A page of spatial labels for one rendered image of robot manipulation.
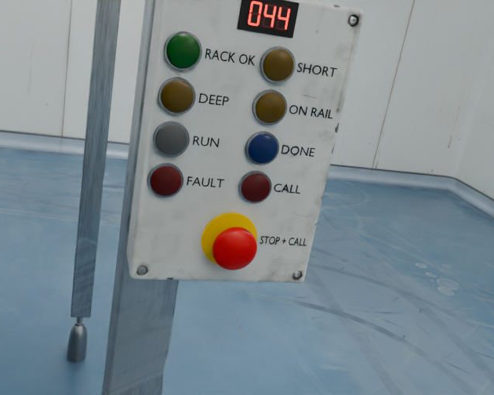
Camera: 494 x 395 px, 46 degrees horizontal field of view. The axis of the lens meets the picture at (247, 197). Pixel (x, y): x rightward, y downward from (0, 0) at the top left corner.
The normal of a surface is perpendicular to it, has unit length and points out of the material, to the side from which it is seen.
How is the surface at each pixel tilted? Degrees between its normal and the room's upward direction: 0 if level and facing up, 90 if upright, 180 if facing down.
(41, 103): 90
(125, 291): 90
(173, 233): 90
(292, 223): 90
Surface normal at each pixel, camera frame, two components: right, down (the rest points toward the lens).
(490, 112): -0.96, -0.07
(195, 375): 0.17, -0.93
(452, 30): 0.24, 0.35
